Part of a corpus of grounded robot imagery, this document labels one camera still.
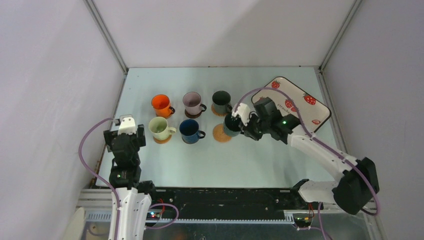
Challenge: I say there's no dark green mug back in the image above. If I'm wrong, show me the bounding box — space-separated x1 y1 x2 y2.
223 113 241 138

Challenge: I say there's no patterned light wood coaster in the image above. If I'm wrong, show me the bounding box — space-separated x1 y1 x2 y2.
212 123 232 143

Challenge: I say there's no dark green mug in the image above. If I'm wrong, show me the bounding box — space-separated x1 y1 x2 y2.
212 90 233 114
223 113 241 138

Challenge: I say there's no scalloped light wood coaster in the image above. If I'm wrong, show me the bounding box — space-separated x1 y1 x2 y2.
211 104 228 117

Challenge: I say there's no aluminium frame rail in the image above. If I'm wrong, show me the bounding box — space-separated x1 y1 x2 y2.
76 189 379 226

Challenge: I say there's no blue mug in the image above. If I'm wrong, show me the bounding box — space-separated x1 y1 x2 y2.
179 119 206 145

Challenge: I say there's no light green mug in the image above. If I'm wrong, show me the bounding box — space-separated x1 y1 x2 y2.
148 116 177 140

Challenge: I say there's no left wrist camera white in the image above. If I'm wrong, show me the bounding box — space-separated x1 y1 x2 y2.
117 114 137 136

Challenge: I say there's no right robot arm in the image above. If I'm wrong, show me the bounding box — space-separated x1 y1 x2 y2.
231 97 380 215

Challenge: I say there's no dark wood coaster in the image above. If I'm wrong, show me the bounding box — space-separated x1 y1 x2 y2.
184 111 202 119

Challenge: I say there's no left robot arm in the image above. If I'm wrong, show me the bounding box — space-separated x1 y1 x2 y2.
103 123 158 240

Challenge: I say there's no mauve mug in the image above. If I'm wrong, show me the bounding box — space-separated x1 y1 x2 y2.
182 91 207 116

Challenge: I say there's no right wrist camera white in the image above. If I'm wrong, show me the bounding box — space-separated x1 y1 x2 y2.
231 103 251 126

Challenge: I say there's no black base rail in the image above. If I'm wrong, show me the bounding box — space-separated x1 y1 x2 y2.
127 187 325 221

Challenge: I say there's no orange mug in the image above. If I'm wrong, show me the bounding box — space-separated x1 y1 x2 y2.
151 94 175 117

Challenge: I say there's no dark green mug front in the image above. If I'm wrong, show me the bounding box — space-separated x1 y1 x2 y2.
212 90 233 114

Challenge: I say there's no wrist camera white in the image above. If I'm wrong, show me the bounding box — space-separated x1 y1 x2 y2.
117 114 137 136
231 103 251 126

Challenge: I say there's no wooden serving tray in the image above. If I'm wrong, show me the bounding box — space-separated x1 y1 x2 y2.
251 76 331 132

